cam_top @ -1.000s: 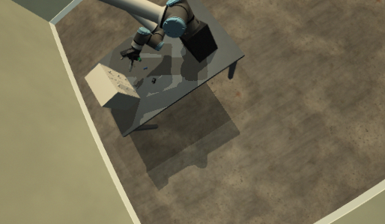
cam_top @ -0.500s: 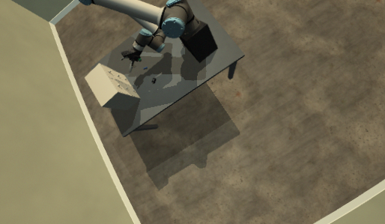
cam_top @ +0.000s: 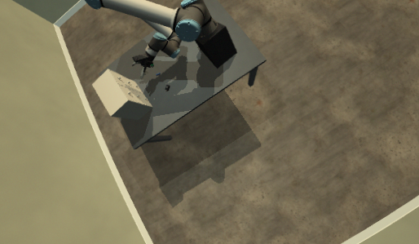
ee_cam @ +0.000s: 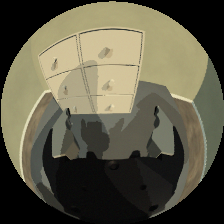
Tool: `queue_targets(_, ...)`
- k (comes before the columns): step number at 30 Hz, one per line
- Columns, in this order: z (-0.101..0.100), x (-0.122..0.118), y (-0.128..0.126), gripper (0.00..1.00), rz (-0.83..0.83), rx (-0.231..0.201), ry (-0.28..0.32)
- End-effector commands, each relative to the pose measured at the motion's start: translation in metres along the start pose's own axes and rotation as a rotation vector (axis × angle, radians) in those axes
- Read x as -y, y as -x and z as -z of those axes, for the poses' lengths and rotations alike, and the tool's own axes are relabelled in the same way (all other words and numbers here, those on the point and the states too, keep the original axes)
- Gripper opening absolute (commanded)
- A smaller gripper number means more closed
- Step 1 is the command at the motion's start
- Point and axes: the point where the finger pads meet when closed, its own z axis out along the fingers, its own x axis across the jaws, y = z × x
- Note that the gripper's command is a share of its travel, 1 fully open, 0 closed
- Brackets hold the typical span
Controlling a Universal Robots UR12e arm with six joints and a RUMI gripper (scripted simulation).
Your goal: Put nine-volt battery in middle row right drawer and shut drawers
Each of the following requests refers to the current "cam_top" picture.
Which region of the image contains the grey chest of drawers with tan drawers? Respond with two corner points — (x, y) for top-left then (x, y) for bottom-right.
(92, 69), (153, 120)

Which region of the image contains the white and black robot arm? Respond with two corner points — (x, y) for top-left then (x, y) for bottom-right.
(85, 0), (218, 59)

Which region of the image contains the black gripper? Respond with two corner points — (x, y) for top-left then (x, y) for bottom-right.
(132, 51), (155, 79)

